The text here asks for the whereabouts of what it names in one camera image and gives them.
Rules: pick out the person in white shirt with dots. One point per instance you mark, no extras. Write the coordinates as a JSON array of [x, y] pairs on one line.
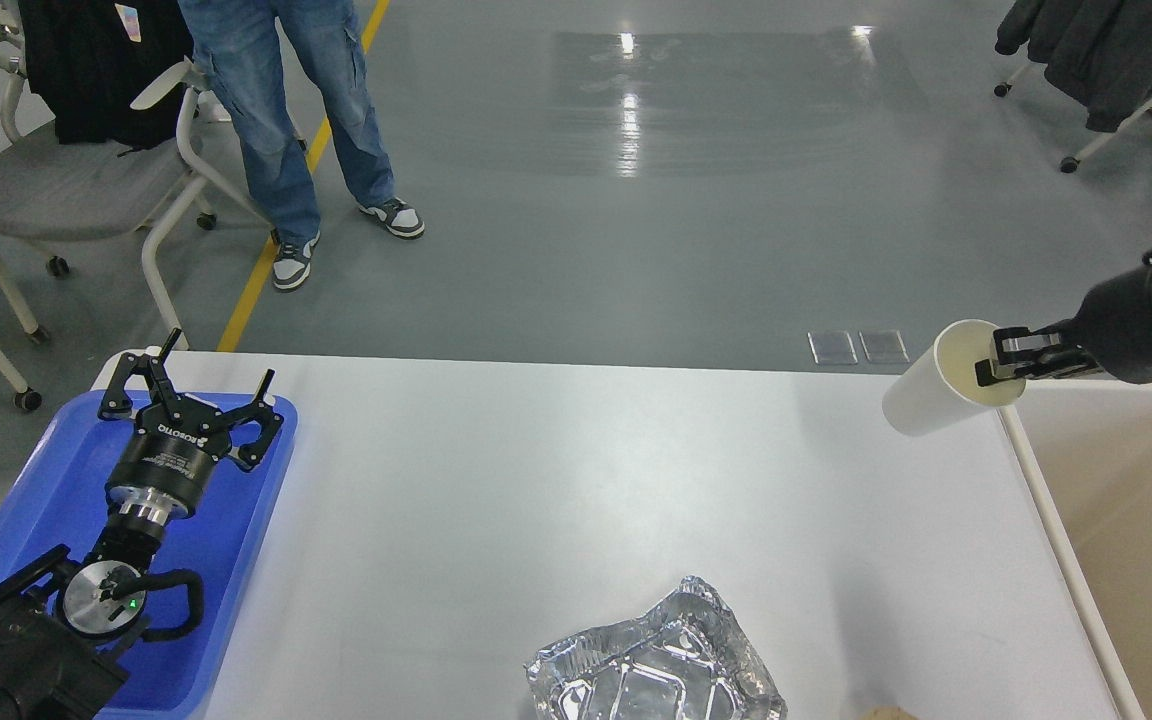
[[238, 47]]

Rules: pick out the white paper cup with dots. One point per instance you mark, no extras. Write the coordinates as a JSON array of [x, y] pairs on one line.
[[941, 388]]

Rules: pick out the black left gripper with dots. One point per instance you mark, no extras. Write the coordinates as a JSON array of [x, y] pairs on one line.
[[177, 442]]

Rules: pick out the right floor outlet plate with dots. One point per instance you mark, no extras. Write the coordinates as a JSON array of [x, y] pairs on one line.
[[884, 347]]

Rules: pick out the crumpled aluminium foil tray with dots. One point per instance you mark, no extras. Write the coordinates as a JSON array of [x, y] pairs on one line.
[[686, 658]]

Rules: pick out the black jacket on chair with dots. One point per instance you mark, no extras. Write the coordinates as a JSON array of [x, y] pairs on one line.
[[88, 60]]

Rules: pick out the blue plastic tray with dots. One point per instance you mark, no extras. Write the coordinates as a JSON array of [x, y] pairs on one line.
[[59, 498]]

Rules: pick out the beige plastic bin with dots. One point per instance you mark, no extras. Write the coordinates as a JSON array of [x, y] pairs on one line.
[[1085, 448]]

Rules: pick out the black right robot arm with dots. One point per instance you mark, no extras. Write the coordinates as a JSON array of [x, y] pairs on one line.
[[1111, 333]]

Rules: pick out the left floor outlet plate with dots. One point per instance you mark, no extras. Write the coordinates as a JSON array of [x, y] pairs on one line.
[[832, 348]]

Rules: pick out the grey white office chair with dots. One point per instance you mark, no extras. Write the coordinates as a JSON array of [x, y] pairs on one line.
[[98, 191]]

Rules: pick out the dark grey coat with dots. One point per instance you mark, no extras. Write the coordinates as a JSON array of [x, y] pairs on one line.
[[1099, 53]]

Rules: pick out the brown crumpled paper piece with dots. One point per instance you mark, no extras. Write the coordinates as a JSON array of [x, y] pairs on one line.
[[887, 712]]

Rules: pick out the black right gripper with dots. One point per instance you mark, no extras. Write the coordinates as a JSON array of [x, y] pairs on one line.
[[1113, 326]]

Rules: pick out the floor outlet plate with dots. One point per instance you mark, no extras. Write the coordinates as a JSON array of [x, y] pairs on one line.
[[832, 348], [884, 347]]

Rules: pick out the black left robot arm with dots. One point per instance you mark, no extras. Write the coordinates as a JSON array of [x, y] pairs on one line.
[[126, 542]]

